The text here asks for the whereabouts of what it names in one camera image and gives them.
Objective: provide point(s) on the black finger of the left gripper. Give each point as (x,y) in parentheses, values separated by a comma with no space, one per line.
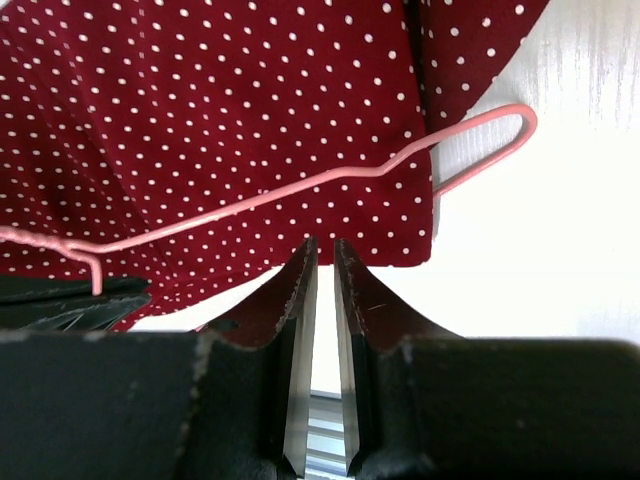
(81,314)
(21,290)

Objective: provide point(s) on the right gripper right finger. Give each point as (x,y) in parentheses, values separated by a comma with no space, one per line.
(381,433)

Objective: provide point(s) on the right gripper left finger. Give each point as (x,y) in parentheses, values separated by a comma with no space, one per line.
(257,391)

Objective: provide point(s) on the pink wire hanger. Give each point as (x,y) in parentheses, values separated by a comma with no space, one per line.
(89,253)

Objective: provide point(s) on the red polka dot skirt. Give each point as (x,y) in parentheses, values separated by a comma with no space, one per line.
(122,117)

